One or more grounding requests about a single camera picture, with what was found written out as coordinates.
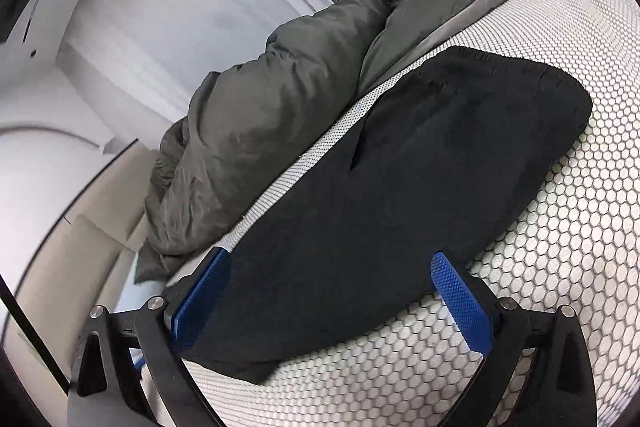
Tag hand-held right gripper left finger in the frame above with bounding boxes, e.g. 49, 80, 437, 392
67, 247, 232, 427

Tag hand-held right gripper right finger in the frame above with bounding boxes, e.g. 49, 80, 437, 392
431, 251, 598, 427

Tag black pants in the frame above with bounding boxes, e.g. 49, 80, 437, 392
182, 46, 594, 385

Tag light blue pillow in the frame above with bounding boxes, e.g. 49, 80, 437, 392
134, 252, 168, 308

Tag beige padded headboard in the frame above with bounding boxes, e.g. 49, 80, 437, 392
0, 139, 168, 388

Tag grey duvet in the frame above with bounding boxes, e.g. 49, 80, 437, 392
134, 0, 542, 285

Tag white curtain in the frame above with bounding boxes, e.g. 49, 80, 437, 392
60, 0, 351, 148

